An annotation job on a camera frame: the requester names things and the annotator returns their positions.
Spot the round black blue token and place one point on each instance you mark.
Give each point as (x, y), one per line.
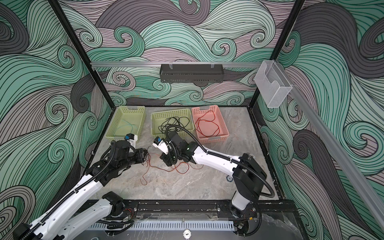
(229, 178)

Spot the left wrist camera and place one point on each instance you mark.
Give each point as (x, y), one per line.
(132, 139)

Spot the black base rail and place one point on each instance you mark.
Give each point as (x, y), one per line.
(221, 209)

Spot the pink plastic basket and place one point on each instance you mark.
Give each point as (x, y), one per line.
(209, 123)

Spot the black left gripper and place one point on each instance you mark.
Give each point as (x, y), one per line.
(140, 157)

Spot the aluminium wall rail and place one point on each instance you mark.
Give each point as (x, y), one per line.
(145, 64)

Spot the light green basket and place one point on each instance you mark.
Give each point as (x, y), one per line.
(180, 117)
(126, 120)

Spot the middle light green basket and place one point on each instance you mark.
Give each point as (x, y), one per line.
(180, 117)

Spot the black wall-mounted tray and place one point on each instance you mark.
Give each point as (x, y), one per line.
(201, 74)

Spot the clear acrylic wall box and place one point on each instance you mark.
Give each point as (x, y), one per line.
(273, 83)

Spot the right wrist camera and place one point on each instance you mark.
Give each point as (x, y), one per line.
(160, 144)

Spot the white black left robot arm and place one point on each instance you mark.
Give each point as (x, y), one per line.
(62, 222)

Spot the white slotted cable duct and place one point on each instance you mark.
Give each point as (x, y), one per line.
(183, 225)

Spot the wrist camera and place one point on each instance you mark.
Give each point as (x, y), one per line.
(160, 144)
(132, 139)

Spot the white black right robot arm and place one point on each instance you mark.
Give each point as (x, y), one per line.
(249, 177)

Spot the left light green basket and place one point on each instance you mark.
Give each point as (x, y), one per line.
(126, 120)

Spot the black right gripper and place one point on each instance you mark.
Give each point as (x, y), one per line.
(165, 158)

